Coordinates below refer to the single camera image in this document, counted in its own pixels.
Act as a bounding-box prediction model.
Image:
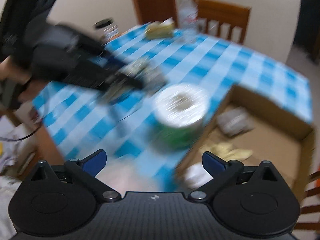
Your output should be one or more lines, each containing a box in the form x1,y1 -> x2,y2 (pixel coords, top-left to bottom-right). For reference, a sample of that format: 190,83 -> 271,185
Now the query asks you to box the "person's left hand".
0,59 -> 36,103

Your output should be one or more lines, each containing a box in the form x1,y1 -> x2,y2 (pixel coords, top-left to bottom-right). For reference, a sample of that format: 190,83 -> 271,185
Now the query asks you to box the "yellow green tissue box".
145,17 -> 176,40

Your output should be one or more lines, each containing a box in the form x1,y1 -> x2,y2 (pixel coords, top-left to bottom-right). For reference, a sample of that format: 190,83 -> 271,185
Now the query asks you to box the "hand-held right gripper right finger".
187,151 -> 278,204

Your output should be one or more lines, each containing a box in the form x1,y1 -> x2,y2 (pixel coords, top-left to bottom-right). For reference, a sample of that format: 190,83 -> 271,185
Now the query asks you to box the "black lid clear jar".
93,17 -> 121,43

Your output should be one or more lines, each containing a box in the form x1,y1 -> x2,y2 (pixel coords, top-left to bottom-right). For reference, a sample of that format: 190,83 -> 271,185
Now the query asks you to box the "brown wooden door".
127,0 -> 179,29

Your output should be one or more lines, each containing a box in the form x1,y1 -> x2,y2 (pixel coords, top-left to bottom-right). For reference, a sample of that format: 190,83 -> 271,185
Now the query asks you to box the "knotted yellow cloth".
210,142 -> 253,159

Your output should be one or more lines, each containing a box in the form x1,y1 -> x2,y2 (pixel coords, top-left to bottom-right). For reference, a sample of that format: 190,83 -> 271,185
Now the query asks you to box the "grey face mask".
216,107 -> 253,137

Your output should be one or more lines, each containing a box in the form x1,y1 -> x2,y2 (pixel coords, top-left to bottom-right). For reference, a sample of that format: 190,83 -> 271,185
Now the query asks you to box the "clear plastic water bottle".
178,0 -> 199,43

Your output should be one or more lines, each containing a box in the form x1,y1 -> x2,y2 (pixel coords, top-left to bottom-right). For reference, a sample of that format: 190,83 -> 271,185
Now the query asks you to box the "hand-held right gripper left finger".
30,149 -> 122,204

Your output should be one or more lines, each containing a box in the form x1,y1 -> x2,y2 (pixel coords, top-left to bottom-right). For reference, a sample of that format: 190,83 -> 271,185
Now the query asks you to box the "green wrapped toilet paper roll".
152,83 -> 210,151

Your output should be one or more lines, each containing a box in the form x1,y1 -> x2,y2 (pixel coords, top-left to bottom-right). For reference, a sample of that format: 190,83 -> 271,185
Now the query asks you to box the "cardboard box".
172,85 -> 316,201

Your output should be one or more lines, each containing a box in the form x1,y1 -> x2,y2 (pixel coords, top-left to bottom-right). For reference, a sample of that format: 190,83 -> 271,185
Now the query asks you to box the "wooden dining chair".
195,0 -> 251,44
298,170 -> 320,232

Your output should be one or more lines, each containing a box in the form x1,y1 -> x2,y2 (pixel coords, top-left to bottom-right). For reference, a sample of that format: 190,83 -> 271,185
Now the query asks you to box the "floral fabric sachet with tassel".
120,58 -> 168,98

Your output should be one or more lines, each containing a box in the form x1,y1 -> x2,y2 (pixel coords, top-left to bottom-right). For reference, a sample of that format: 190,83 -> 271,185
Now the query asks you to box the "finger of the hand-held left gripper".
96,51 -> 148,90
64,74 -> 131,103

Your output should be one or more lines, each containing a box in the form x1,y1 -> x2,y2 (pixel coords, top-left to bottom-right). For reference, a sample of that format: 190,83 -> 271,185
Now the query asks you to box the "blue white checkered tablecloth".
31,27 -> 314,193

